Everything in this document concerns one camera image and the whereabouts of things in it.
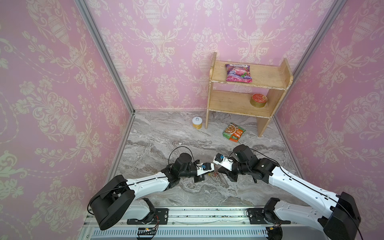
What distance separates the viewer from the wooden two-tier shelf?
0.76 meters

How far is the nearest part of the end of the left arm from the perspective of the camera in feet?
2.11

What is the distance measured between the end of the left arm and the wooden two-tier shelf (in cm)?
39
